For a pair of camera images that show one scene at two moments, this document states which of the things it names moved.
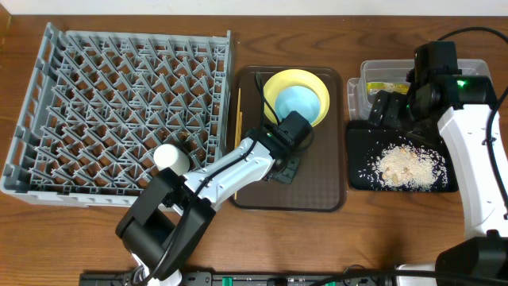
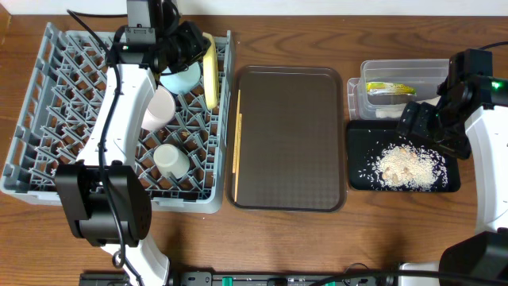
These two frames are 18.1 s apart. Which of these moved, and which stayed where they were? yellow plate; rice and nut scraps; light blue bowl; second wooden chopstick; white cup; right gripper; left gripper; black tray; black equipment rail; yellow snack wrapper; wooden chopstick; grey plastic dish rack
Moved: left gripper; yellow plate; light blue bowl; right gripper
Stayed: grey plastic dish rack; black tray; yellow snack wrapper; white cup; second wooden chopstick; black equipment rail; rice and nut scraps; wooden chopstick
